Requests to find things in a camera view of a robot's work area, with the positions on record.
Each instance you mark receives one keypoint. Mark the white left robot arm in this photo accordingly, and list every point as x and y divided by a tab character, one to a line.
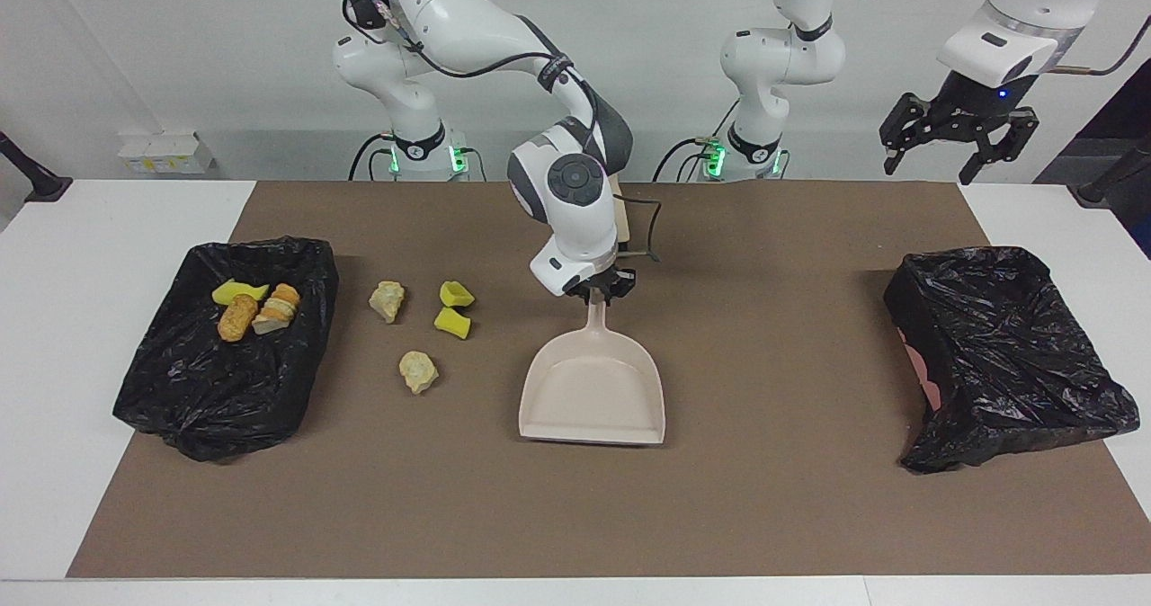
782	53

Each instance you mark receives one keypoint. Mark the large wavy yellow sponge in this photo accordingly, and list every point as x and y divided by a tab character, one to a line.
234	292

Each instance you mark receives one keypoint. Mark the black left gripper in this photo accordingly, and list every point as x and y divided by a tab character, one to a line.
976	111

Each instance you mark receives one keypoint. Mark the beige brush black bristles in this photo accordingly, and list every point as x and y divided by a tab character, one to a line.
622	224

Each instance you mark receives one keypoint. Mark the pink bin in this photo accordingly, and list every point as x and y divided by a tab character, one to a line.
922	368

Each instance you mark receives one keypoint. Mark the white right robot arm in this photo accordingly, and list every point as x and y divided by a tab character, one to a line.
450	13

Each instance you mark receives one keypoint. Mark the white wall socket box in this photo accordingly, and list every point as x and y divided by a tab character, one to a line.
166	154

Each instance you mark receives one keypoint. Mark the brown toy bread roll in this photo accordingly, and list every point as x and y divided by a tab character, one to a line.
237	318

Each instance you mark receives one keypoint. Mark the yellow sponge piece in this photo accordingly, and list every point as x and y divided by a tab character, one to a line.
452	323
456	295

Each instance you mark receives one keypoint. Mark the beige plastic dustpan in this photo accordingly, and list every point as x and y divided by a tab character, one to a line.
593	399

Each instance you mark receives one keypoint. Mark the black trash bag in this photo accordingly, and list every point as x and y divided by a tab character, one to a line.
180	381
1007	354

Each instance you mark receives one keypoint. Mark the brown table mat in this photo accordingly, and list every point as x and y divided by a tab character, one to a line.
575	516

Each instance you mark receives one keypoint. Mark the black stand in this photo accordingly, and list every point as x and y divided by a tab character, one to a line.
40	183
1101	188

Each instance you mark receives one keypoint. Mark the striped toy croissant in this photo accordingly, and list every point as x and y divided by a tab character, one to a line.
277	309

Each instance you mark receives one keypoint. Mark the pale foam piece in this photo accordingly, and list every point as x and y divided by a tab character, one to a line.
388	302
418	372

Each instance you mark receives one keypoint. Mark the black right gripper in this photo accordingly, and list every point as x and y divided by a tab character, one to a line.
607	282

